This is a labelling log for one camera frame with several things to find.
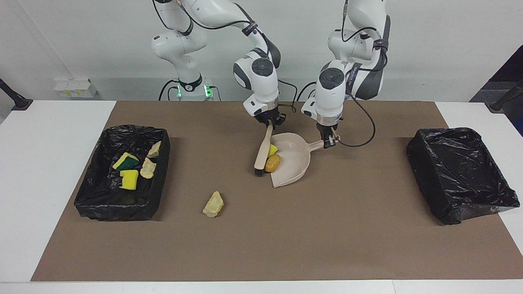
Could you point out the pale torn bread chunk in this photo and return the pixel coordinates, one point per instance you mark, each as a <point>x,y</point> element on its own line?
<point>213,205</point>

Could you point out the brown peanut shaped bread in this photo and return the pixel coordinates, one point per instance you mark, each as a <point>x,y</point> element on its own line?
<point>272,163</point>

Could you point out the small yellow green sponge piece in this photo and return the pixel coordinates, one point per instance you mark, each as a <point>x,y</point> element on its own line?
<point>272,150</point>

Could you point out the large yellow green sponge piece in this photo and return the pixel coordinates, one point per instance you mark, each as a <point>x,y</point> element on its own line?
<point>126,161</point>

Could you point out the beige hand brush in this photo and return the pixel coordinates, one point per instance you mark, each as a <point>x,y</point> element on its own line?
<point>263,151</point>

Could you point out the black stand foot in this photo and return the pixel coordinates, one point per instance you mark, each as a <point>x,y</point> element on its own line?
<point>504,102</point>
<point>16,102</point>

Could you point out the white wall socket box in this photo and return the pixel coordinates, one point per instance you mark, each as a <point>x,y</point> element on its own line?
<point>75,87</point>

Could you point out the dark background furniture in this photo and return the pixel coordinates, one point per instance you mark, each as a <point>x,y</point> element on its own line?
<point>512,69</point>

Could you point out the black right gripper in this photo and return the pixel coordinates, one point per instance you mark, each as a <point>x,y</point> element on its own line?
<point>269,116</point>

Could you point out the beige plastic dustpan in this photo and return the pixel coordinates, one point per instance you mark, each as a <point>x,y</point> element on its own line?
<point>294,163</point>

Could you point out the striped croissant bread piece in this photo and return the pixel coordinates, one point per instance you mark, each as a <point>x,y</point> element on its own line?
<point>154,149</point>
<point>148,168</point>

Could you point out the brown table mat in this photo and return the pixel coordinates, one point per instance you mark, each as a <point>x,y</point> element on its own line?
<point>261,245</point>

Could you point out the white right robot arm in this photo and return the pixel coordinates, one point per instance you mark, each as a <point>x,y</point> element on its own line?
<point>253,73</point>

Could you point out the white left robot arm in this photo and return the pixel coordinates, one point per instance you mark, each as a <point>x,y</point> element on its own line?
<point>351,69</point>

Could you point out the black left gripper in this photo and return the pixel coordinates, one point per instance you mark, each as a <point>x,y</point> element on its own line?
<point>327,130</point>

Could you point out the notched yellow sponge piece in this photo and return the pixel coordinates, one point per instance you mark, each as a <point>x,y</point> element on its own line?
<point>129,179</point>

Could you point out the black bag lined bin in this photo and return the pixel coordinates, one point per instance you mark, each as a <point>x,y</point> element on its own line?
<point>106,200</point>
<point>457,171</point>

